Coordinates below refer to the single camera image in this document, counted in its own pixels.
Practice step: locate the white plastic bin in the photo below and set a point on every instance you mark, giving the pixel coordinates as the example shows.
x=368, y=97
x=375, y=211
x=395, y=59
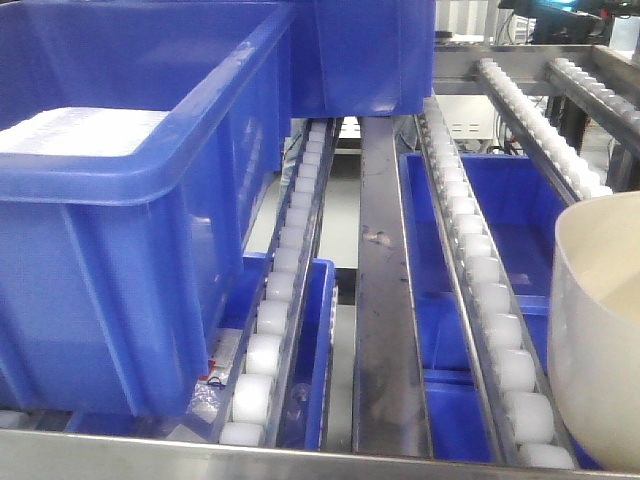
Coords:
x=593, y=330

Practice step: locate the lower blue bin left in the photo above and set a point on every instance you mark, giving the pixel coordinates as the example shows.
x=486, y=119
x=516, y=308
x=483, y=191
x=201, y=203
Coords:
x=304, y=413

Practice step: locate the blue crate rear centre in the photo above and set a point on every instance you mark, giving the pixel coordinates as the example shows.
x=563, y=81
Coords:
x=361, y=58

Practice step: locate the white roller track left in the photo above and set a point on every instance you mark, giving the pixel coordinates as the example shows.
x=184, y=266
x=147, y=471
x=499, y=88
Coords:
x=255, y=392

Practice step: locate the white roller track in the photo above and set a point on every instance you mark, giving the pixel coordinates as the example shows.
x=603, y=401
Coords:
x=524, y=426
x=618, y=116
x=255, y=392
x=568, y=173

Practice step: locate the large blue crate front left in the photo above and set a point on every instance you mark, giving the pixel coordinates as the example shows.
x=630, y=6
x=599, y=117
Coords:
x=115, y=270

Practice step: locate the white sheet stack in crate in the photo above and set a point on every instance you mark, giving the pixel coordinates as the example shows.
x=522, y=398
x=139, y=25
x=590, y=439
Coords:
x=81, y=131

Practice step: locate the white roller track middle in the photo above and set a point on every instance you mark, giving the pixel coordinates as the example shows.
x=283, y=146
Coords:
x=524, y=426

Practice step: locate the white roller track far right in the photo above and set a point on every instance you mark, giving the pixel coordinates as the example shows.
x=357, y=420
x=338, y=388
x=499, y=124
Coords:
x=618, y=116

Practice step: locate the flat steel divider rail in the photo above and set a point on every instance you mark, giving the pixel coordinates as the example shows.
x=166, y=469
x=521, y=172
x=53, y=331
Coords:
x=389, y=402

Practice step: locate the stainless steel shelf frame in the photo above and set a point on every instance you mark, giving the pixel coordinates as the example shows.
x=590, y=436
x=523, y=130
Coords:
x=47, y=455

